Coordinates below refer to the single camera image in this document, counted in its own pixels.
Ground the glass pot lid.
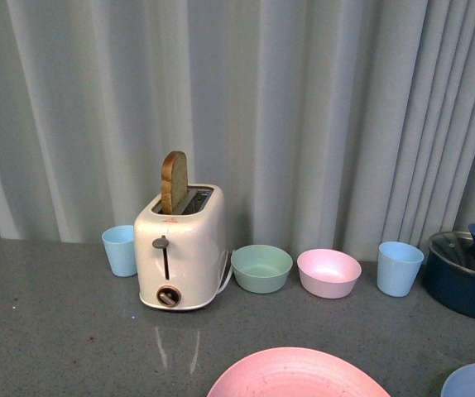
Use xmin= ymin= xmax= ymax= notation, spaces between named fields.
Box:
xmin=429 ymin=223 xmax=475 ymax=276

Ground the dark blue saucepan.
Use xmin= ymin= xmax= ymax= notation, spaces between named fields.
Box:
xmin=422 ymin=251 xmax=475 ymax=318

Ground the pink plate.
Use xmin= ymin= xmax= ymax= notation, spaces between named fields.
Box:
xmin=208 ymin=347 xmax=388 ymax=396

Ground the brown bread slice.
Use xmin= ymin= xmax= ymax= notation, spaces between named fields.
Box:
xmin=161 ymin=151 xmax=188 ymax=215

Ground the grey curtain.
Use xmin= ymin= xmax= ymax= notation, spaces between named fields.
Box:
xmin=0 ymin=1 xmax=475 ymax=261

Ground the pink bowl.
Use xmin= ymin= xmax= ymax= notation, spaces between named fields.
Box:
xmin=297 ymin=249 xmax=362 ymax=299

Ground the cream toaster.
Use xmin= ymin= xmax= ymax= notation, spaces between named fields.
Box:
xmin=134 ymin=184 xmax=231 ymax=311

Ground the white toaster cable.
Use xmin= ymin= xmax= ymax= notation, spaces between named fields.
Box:
xmin=214 ymin=249 xmax=236 ymax=297

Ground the green bowl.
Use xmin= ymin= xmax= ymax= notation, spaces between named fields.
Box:
xmin=231 ymin=245 xmax=293 ymax=294

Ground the light blue cup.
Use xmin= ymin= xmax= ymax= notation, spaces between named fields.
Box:
xmin=102 ymin=225 xmax=137 ymax=277
xmin=377 ymin=242 xmax=425 ymax=298

